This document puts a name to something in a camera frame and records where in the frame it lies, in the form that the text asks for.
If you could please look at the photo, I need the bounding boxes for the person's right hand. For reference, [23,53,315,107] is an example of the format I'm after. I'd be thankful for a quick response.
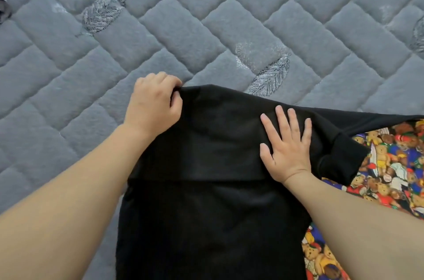
[259,105,314,185]

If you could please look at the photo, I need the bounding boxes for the person's left hand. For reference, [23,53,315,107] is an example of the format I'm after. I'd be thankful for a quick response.
[124,72,184,141]

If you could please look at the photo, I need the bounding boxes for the black colourful patterned sweatshirt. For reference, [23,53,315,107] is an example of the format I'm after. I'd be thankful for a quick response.
[116,84,424,280]

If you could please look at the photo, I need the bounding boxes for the person's left forearm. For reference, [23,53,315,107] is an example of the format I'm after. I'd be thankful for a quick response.
[0,123,155,280]

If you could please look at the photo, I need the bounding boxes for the person's right forearm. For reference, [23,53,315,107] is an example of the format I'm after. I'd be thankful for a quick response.
[284,169,424,280]

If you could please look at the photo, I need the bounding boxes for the grey quilted mattress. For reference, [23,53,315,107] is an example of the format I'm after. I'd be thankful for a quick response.
[0,0,424,280]

